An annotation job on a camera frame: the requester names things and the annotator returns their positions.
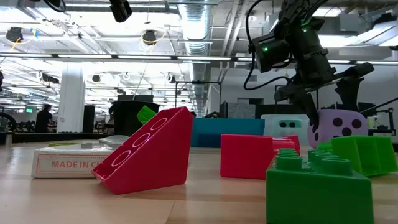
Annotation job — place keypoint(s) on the grey acoustic panel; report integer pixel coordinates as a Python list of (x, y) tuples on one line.
[(241, 111)]

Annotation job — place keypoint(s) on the small green toy brick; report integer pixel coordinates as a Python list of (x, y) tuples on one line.
[(363, 155)]

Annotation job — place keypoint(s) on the purple foam die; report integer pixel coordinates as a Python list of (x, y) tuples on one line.
[(335, 132)]

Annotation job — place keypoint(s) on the clear plastic bin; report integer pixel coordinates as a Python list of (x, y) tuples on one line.
[(270, 130)]

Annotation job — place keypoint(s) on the black ceiling-hung device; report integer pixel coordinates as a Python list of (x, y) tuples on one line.
[(14, 33), (149, 37)]

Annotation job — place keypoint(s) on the lime flat toy brick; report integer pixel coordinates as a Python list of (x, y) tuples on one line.
[(62, 144)]

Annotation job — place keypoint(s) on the black tall cabinet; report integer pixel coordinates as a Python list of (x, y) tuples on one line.
[(89, 119)]

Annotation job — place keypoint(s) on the dark green toy brick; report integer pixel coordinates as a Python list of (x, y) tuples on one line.
[(311, 199)]

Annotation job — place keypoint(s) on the cyan foam die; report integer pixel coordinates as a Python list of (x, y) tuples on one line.
[(287, 122)]

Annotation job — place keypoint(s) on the white pillar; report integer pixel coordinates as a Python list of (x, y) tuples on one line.
[(71, 99)]

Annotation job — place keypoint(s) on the person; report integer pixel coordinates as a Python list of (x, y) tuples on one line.
[(43, 119)]

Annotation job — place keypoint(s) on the green plastic basket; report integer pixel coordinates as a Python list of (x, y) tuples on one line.
[(146, 113)]

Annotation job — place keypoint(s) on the black gantry frame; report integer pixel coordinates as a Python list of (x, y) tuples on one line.
[(199, 82)]

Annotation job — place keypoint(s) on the black background desk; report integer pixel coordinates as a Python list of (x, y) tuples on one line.
[(384, 132)]

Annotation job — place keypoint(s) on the long ceiling light rail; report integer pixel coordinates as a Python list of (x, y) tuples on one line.
[(202, 58)]

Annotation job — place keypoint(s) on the red white playing card box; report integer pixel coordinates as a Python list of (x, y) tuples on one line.
[(62, 155)]

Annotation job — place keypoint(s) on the blue plastic bin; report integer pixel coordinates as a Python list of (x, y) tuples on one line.
[(227, 130)]

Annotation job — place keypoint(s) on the silver ribbed ceiling duct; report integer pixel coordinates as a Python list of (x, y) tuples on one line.
[(196, 28)]

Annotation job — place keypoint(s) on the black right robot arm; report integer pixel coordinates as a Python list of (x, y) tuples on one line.
[(298, 15)]

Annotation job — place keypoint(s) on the large red toy brick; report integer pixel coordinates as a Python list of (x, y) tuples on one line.
[(245, 157)]

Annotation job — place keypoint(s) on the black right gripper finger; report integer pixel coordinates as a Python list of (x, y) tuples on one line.
[(308, 105), (349, 91)]

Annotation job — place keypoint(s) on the red sloped toy brick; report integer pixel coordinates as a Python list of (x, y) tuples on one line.
[(155, 161)]

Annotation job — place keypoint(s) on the pale green cup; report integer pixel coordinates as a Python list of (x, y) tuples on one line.
[(372, 123)]

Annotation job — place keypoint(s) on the dark background monitor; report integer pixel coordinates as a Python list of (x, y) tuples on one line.
[(135, 98)]

